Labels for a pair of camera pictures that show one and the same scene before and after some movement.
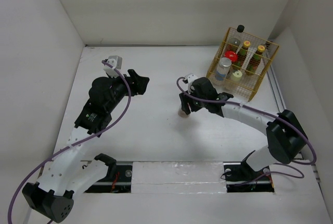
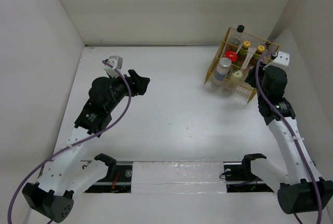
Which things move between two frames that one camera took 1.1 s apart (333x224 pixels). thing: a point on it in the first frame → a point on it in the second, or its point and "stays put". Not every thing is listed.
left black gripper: (138, 83) stays put
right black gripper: (184, 106) → (251, 78)
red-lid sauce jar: (231, 55) stays put
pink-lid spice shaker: (182, 113) → (245, 71)
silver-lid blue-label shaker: (221, 70) stays put
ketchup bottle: (242, 54) stays put
